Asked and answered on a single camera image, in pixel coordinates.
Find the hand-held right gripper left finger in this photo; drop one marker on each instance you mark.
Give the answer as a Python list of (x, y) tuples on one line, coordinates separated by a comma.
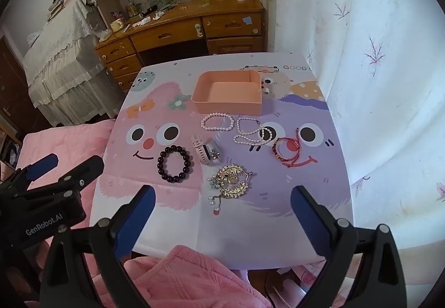
[(137, 217)]

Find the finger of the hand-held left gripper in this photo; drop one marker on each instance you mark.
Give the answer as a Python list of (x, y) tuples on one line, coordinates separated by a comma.
[(41, 166), (85, 172)]

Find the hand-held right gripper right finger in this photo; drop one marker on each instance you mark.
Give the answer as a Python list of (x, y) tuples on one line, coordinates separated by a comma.
[(309, 221)]

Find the blue flower pearl hairpin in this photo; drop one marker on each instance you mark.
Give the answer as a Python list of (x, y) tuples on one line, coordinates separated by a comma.
[(212, 185)]

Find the pink tray box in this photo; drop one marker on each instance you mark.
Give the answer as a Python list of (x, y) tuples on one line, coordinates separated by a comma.
[(226, 107)]

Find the pink blanket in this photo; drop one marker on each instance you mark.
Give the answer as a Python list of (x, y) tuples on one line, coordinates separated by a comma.
[(62, 141)]

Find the cartoon printed tablecloth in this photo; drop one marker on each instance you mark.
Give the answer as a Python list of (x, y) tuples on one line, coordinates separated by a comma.
[(264, 210)]

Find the dark wooden cabinet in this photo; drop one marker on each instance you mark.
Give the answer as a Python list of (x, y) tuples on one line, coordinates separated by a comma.
[(10, 85)]

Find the white lace covered bed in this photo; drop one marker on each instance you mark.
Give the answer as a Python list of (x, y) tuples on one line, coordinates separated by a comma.
[(62, 51)]

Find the wooden desk with drawers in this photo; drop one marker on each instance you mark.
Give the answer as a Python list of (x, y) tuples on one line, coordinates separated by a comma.
[(167, 37)]

